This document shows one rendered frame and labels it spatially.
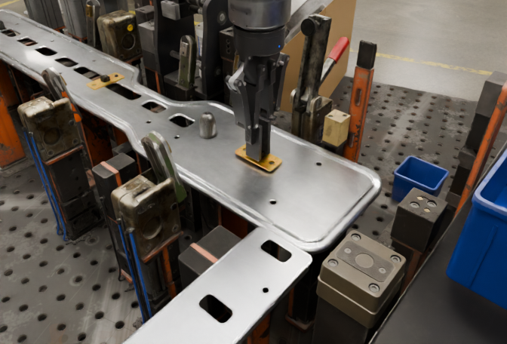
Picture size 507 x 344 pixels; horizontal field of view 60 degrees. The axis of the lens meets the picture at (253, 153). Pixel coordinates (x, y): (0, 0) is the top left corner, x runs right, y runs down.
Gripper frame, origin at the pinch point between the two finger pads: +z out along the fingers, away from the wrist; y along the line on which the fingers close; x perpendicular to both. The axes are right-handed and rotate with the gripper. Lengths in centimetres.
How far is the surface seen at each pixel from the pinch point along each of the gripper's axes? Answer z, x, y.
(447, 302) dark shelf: 1.5, 37.0, 10.0
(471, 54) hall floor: 104, -42, -324
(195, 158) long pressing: 4.6, -8.7, 7.2
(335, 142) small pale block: 2.4, 9.1, -10.8
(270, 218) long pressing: 4.6, 11.0, 10.1
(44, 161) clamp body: 11.8, -38.6, 21.5
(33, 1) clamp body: 0, -102, -13
